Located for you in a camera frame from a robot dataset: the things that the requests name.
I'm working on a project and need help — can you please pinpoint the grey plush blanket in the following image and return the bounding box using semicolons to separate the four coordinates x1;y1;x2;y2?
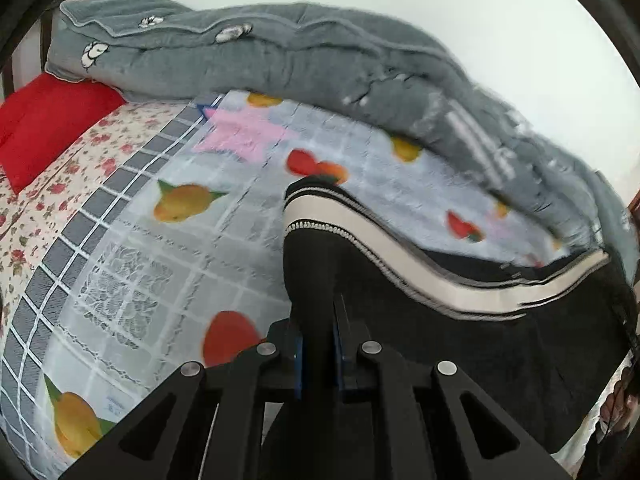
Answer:
44;0;639;278

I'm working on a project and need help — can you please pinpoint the floral bed sheet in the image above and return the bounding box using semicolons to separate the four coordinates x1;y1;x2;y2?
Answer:
0;98;196;321

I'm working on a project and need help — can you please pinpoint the grey checked fruit print cover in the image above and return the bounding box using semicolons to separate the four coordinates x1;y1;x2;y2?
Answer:
1;92;567;479

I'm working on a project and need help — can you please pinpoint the red pillow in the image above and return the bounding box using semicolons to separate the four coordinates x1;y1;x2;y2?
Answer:
1;74;125;193

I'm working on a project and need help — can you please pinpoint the black pants white striped waistband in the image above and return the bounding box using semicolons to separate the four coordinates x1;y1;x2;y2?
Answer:
283;177;638;472

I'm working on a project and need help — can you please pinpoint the person's right hand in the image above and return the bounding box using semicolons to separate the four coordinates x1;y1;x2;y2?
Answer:
600;380;638;432

